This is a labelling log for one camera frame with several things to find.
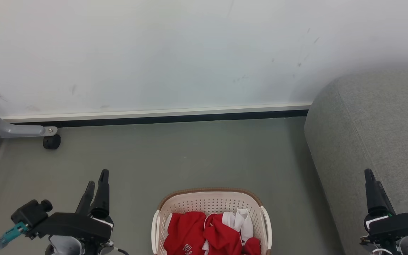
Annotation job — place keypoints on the white garment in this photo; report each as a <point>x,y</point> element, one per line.
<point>241,221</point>

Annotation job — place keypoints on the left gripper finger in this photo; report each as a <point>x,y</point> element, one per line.
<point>86,198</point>
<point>102,198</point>

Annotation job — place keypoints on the white laundry basket brown rim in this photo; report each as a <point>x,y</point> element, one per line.
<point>211,202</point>

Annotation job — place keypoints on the black caster wheel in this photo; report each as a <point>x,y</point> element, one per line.
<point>51,142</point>

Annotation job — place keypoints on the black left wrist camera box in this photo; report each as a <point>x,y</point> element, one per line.
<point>30,212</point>

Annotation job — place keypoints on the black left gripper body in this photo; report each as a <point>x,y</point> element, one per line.
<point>73,225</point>

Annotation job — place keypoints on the white and black panel rail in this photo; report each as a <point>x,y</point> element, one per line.
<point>154,116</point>

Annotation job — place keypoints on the red shirt with white lettering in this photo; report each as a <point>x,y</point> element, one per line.
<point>186,232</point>

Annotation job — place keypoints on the grey fabric sofa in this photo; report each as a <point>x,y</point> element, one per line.
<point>374,141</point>

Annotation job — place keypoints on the grey metal frame leg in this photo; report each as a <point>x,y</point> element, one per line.
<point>9,129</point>

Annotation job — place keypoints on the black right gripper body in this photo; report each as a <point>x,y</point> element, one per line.
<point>402,225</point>

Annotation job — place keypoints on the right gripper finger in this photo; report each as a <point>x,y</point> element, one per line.
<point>377,198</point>

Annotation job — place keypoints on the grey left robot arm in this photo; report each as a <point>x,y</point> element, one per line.
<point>66,246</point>

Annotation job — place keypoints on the red and white clothing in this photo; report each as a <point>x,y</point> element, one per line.
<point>221,235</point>

